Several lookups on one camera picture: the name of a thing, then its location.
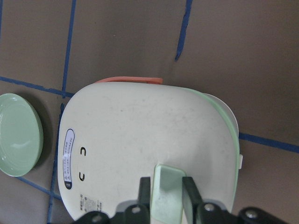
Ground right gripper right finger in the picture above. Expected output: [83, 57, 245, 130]
[182, 176, 203, 224]

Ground green plate near left arm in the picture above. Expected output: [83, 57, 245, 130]
[0, 93, 43, 177]

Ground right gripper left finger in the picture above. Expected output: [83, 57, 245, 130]
[138, 177, 151, 224]

